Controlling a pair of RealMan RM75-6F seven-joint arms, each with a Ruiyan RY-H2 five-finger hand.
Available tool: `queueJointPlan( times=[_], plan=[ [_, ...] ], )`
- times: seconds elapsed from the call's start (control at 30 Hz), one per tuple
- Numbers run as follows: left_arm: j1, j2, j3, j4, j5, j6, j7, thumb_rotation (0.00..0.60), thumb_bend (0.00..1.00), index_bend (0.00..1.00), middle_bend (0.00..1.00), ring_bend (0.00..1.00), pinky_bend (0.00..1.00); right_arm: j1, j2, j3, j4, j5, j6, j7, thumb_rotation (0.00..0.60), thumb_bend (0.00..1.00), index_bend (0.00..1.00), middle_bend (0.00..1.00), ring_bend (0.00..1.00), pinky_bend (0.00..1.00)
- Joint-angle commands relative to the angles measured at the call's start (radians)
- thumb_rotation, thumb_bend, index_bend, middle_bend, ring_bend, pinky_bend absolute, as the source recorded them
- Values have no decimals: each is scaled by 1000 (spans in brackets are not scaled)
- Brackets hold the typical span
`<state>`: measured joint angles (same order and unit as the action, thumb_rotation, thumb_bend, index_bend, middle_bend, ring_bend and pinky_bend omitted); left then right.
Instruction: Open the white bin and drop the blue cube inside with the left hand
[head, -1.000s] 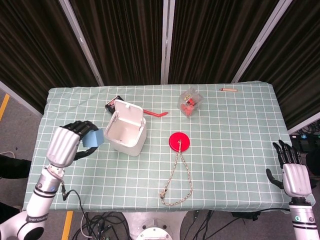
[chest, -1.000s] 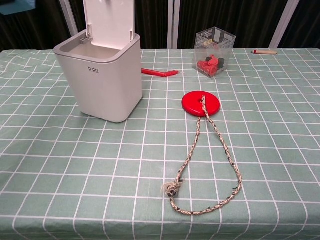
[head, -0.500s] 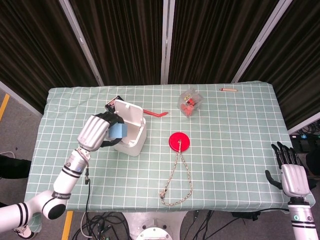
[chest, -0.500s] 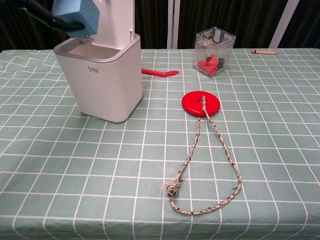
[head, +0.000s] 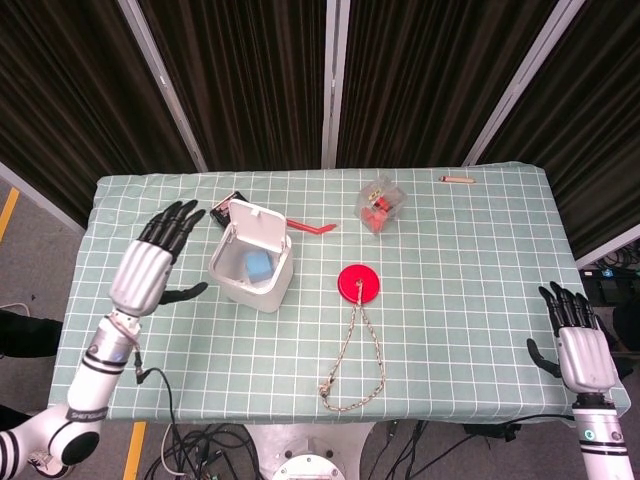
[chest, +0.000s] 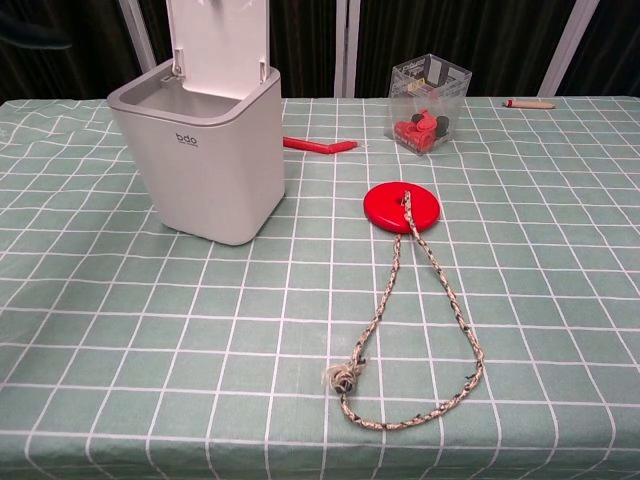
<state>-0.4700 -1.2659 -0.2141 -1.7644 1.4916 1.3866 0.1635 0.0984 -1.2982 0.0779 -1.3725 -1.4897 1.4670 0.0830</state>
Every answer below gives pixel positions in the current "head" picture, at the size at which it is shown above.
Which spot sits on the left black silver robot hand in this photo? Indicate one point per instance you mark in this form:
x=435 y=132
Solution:
x=140 y=275

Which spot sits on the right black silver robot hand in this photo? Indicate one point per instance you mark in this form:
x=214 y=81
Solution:
x=587 y=357

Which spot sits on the blue cube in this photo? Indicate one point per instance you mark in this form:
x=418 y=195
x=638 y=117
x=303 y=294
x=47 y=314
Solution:
x=257 y=267

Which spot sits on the white lidded bin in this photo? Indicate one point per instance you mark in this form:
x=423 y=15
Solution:
x=260 y=297

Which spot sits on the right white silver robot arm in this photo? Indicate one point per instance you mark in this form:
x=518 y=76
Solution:
x=602 y=440

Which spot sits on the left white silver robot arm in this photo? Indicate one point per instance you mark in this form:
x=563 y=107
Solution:
x=95 y=380

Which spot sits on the green white grid tablecloth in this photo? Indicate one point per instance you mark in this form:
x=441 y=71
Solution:
x=450 y=300

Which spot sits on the black snack packet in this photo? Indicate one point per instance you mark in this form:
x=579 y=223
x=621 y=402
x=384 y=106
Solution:
x=222 y=210

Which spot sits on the black box under table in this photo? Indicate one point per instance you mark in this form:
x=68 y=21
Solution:
x=492 y=431

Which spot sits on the red bent straw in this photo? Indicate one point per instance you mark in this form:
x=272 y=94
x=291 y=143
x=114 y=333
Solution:
x=312 y=227

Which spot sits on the white sneaker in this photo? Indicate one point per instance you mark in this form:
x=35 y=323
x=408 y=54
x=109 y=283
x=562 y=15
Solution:
x=42 y=462

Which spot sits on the red round disc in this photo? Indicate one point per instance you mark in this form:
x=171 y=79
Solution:
x=358 y=282

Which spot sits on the short wooden pencil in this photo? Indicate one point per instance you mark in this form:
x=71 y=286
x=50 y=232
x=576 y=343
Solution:
x=457 y=178

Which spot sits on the clear plastic box red contents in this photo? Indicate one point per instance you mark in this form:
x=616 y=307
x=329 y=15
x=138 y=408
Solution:
x=380 y=205

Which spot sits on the grey metal partition base rail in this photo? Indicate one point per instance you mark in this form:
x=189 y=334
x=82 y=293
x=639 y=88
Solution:
x=607 y=252
x=40 y=197

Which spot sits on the grey metal partition post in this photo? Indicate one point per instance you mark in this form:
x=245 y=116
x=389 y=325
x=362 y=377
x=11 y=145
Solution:
x=522 y=85
x=165 y=90
x=334 y=85

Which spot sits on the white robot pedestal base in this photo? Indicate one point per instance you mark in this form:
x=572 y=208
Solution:
x=307 y=450

